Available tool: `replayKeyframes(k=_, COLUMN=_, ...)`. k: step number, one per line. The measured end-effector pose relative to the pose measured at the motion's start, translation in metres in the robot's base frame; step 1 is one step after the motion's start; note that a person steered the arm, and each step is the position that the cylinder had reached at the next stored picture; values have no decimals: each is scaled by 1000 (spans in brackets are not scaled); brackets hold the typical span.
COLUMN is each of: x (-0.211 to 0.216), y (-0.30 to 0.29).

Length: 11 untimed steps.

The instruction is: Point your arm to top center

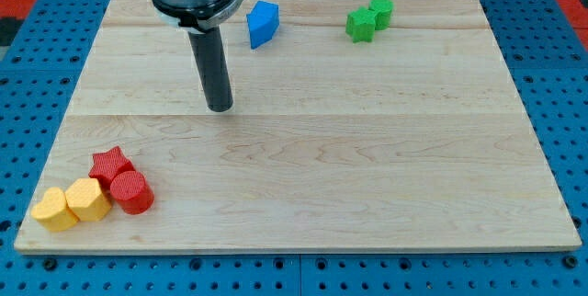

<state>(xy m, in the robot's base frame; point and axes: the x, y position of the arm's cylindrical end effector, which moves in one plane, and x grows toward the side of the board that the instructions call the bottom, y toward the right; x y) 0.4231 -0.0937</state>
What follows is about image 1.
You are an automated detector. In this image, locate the green star block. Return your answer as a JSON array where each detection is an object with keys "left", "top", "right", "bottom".
[{"left": 345, "top": 6, "right": 377, "bottom": 43}]

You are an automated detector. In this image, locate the red star block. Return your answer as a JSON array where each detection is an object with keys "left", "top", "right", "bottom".
[{"left": 88, "top": 146, "right": 135, "bottom": 190}]

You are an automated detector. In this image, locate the red cylinder block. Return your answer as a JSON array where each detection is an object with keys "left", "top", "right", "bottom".
[{"left": 110, "top": 171, "right": 154, "bottom": 215}]

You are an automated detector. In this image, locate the yellow hexagon block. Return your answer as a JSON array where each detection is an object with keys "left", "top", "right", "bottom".
[{"left": 65, "top": 178, "right": 112, "bottom": 222}]

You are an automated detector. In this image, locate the green cylinder block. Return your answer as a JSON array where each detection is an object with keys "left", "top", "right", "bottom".
[{"left": 368, "top": 0, "right": 394, "bottom": 30}]

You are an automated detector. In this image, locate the light wooden board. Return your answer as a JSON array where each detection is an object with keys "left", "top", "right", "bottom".
[{"left": 14, "top": 0, "right": 582, "bottom": 256}]

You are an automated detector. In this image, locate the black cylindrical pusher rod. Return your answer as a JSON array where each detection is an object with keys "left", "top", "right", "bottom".
[{"left": 188, "top": 28, "right": 233, "bottom": 112}]

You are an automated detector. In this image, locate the blue wedge block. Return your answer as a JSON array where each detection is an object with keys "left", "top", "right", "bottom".
[{"left": 246, "top": 0, "right": 279, "bottom": 50}]

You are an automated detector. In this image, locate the yellow heart block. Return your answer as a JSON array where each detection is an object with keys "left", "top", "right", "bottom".
[{"left": 30, "top": 188, "right": 79, "bottom": 232}]

